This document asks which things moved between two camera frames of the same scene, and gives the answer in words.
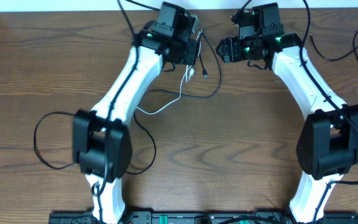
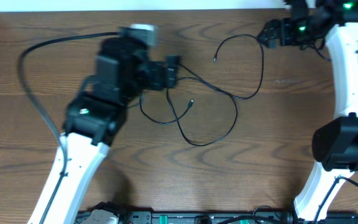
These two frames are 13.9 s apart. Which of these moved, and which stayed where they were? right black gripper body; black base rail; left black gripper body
Moved: right black gripper body; left black gripper body
Stayed: black base rail
